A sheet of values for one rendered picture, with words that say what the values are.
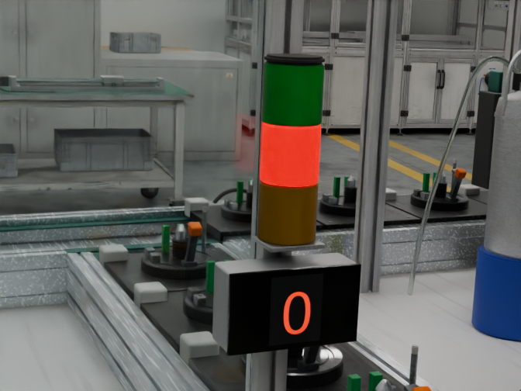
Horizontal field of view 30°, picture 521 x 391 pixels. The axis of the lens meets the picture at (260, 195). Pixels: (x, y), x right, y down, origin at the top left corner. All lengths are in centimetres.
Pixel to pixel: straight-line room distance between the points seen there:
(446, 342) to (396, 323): 12
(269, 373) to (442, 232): 136
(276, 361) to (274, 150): 20
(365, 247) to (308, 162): 121
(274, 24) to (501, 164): 102
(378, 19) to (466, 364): 68
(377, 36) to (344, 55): 805
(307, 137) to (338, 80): 921
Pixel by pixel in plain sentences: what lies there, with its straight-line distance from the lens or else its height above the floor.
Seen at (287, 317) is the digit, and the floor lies 120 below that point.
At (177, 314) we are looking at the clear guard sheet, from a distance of 85.
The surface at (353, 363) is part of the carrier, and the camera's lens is 136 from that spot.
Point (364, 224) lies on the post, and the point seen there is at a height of 101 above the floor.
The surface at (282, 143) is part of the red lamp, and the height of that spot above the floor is 135.
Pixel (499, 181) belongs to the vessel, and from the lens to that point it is 179.
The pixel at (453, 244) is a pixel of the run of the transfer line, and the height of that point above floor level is 92.
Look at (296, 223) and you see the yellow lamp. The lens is 81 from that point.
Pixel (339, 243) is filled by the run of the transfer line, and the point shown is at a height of 94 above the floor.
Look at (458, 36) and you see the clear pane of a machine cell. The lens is 1048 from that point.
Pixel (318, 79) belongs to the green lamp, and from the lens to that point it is 80.
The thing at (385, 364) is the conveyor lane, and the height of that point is 96.
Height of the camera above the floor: 147
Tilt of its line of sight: 12 degrees down
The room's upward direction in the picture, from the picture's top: 2 degrees clockwise
